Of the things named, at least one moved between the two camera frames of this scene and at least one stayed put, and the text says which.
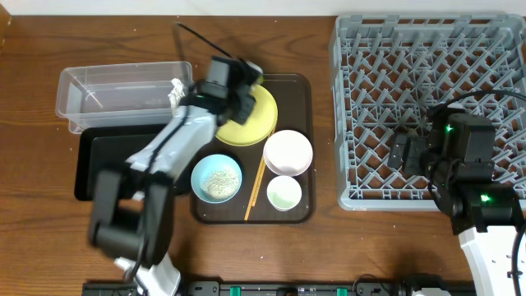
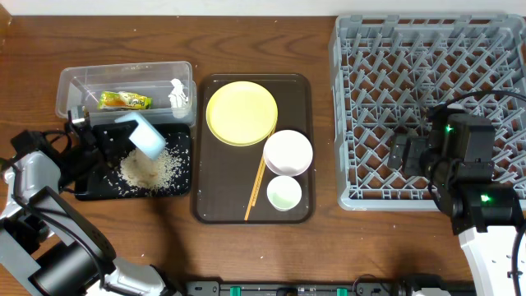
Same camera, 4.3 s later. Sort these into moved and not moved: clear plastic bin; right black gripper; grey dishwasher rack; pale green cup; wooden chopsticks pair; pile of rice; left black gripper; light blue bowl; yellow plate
Moved: light blue bowl; pile of rice; left black gripper
Not moved: yellow plate; clear plastic bin; right black gripper; wooden chopsticks pair; grey dishwasher rack; pale green cup
